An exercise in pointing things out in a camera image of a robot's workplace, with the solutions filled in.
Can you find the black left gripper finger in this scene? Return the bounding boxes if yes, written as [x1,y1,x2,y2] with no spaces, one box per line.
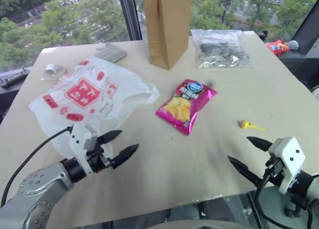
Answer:
[96,129,123,146]
[110,143,140,170]

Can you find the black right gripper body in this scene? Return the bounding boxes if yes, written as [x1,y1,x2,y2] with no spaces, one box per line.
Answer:
[258,156,284,188]

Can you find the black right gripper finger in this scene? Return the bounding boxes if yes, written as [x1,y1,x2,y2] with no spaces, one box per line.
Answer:
[246,136,273,151]
[227,155,261,188]

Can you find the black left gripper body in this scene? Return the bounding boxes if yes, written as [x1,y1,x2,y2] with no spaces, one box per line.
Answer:
[86,143,113,174]

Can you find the yellow lollipop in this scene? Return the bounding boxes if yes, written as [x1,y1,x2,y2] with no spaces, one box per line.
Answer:
[238,119,267,132]

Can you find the white red-printed plastic bag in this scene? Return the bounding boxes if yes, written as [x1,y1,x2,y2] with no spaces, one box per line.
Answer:
[28,56,160,162]

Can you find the pink potato chips bag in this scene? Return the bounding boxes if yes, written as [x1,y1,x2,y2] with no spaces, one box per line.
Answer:
[156,79,219,136]

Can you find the grey checked cloth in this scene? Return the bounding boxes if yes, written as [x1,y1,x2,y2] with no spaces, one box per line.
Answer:
[94,41,129,64]

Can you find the white paper roll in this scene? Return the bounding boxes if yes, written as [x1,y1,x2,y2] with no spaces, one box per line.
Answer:
[39,63,66,81]

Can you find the red snack packet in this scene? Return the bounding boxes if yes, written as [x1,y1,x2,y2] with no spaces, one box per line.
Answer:
[266,39,291,56]

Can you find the black bar on sill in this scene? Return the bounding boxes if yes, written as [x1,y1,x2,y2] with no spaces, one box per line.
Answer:
[0,66,28,90]

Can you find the brown paper bag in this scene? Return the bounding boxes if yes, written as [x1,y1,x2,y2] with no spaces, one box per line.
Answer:
[143,0,192,71]

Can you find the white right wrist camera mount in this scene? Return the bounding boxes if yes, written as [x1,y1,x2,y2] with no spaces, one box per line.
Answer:
[268,137,307,195]

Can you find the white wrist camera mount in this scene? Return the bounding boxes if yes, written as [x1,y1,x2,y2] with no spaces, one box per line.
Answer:
[268,137,307,195]
[68,124,98,179]

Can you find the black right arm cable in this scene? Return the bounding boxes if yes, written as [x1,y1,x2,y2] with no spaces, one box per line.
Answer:
[254,173,314,229]

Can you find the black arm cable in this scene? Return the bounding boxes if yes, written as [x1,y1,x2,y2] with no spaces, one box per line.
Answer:
[254,173,314,229]
[0,125,73,208]

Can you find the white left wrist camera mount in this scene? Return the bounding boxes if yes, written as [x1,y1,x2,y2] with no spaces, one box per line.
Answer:
[68,124,98,179]

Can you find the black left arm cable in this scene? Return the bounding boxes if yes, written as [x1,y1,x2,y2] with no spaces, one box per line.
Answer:
[0,125,73,208]

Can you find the clear bag with black cables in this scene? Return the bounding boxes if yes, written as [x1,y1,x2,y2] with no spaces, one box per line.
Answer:
[190,29,256,69]

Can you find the black slanted window frame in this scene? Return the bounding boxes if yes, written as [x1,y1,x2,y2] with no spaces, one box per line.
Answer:
[291,6,319,56]

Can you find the black window frame post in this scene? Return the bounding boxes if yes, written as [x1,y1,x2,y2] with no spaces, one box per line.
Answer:
[117,0,143,42]

